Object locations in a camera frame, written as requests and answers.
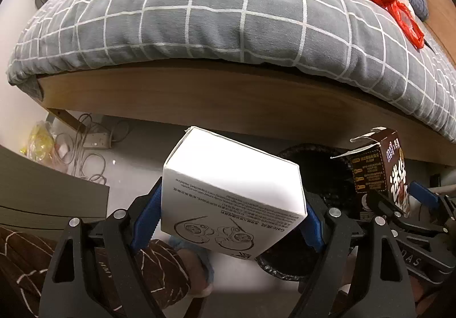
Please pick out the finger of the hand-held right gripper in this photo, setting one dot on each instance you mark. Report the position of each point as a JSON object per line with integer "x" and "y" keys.
{"x": 424, "y": 193}
{"x": 379, "y": 202}

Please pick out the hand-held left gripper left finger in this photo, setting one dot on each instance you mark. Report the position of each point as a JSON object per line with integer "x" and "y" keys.
{"x": 146, "y": 220}

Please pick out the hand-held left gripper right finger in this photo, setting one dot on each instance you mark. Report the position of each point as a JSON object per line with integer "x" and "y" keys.
{"x": 314, "y": 223}

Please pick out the brown drink carton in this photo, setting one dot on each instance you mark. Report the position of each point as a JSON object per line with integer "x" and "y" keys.
{"x": 374, "y": 168}

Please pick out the black-lined trash bin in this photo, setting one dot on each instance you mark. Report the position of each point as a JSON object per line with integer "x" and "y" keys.
{"x": 320, "y": 158}

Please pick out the white cardboard box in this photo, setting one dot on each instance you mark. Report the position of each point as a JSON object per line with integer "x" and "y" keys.
{"x": 228, "y": 175}

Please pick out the grey wooden furniture panel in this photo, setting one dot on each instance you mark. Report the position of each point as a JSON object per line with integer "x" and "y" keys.
{"x": 42, "y": 193}

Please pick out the pale plastic bag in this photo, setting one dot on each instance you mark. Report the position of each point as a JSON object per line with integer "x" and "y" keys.
{"x": 62, "y": 152}

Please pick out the person's brown patterned pants leg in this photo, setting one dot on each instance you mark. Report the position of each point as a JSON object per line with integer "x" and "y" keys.
{"x": 21, "y": 268}

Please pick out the yellow plastic bag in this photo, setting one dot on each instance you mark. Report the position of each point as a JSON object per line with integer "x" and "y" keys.
{"x": 37, "y": 142}

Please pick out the wooden headboard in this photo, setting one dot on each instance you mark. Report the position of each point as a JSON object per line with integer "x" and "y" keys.
{"x": 441, "y": 19}

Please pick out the grey checked bed sheet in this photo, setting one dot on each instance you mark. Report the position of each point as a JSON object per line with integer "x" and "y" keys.
{"x": 213, "y": 12}

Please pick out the wooden bed frame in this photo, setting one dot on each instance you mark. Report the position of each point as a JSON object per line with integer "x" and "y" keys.
{"x": 213, "y": 97}

